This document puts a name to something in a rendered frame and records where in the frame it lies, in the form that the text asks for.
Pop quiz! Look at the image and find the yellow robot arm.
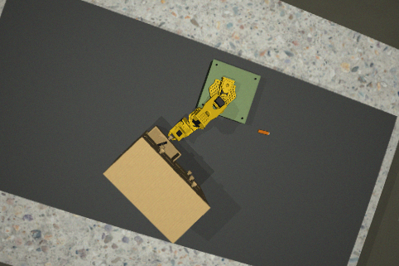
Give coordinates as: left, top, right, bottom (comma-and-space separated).
188, 79, 236, 131

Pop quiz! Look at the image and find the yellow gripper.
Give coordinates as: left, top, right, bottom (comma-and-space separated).
168, 118, 194, 141

